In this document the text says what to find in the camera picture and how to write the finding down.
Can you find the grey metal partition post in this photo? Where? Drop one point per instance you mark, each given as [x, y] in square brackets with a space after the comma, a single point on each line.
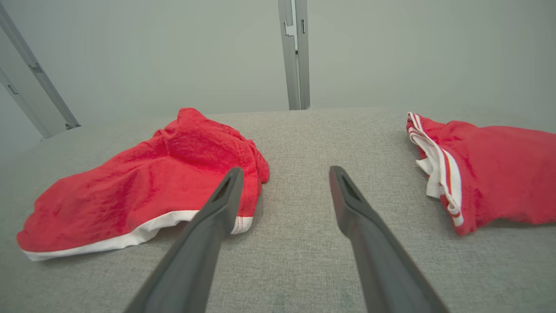
[295, 56]

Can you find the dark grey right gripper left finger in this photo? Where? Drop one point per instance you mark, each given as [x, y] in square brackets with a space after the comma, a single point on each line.
[186, 261]

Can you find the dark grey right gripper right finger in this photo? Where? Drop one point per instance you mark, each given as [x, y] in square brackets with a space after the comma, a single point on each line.
[382, 265]

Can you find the red shorts white hem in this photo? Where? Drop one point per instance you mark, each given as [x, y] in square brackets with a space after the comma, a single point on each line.
[143, 187]

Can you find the grey slanted partition frame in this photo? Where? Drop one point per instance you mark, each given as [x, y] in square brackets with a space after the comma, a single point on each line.
[43, 82]

